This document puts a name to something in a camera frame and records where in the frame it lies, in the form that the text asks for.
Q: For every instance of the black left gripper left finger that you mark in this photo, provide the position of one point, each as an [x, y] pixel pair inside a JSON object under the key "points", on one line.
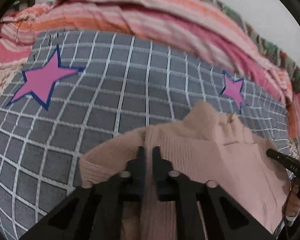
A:
{"points": [[95, 213]]}

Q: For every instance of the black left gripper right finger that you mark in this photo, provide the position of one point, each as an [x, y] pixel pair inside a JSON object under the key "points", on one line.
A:
{"points": [[203, 210]]}

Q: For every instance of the pink knit sweater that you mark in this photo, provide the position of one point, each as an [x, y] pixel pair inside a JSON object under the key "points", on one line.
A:
{"points": [[205, 145]]}

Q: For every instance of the right hand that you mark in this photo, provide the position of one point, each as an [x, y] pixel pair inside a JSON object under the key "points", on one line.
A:
{"points": [[293, 204]]}

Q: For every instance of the grey checked star blanket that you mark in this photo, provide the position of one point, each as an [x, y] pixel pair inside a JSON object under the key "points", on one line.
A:
{"points": [[126, 83]]}

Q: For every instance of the pink orange striped quilt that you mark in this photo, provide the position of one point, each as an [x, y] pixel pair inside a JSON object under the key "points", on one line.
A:
{"points": [[208, 29]]}

